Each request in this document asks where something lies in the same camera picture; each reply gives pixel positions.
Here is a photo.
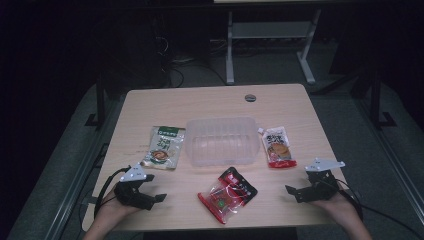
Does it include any white red spout pouch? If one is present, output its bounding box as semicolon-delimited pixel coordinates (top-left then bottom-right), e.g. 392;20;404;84
257;125;298;169

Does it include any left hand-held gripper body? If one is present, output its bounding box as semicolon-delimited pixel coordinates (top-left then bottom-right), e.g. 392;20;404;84
114;162;156;211

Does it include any person's left hand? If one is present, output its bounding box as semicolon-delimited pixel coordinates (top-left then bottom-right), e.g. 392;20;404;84
99;194;142;222

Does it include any red and clear sauce packet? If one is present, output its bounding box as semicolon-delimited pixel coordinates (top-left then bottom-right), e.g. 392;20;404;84
197;166;259;225

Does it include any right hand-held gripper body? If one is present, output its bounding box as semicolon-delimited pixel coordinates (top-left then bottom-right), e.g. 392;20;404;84
304;157;346;202

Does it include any black floor cable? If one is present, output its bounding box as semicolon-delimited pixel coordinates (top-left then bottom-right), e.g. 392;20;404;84
184;63;228;86
168;66;185;88

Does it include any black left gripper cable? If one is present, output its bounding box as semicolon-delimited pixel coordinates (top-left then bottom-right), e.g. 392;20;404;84
93;165;132;218

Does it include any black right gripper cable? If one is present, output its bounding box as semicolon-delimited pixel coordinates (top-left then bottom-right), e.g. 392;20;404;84
335;179;424;240

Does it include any black metal stand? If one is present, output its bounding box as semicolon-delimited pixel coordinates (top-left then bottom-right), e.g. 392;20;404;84
369;70;398;130
84;72;108;130

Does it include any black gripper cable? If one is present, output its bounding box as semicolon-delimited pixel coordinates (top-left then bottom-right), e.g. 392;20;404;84
93;165;132;218
335;179;424;240

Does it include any grey metal rail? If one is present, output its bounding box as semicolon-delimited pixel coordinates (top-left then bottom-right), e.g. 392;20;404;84
352;98;424;216
43;96;128;240

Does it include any clear plastic container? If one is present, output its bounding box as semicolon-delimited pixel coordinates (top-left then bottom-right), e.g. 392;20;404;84
184;116;262;168

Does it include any person's right hand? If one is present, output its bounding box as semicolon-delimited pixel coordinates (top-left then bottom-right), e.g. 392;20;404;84
314;192;360;223

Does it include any white metal stand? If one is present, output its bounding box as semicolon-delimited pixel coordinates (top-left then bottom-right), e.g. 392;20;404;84
225;9;323;86

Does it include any green and white seasoning packet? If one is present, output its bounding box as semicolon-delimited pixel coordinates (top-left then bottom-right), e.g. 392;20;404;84
140;125;187;171

